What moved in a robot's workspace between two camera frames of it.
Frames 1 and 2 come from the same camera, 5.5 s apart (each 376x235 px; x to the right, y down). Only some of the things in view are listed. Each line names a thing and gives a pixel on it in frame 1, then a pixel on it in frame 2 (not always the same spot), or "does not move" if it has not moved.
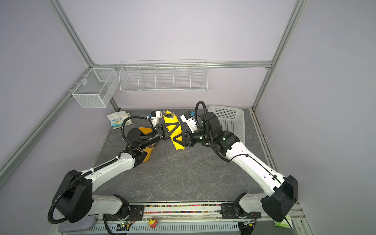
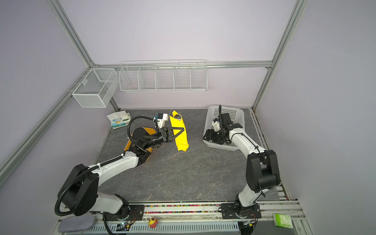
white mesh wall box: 97,88 does not move
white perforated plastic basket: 231,119 does not move
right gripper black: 188,135 -> 210,137
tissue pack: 116,119 does not move
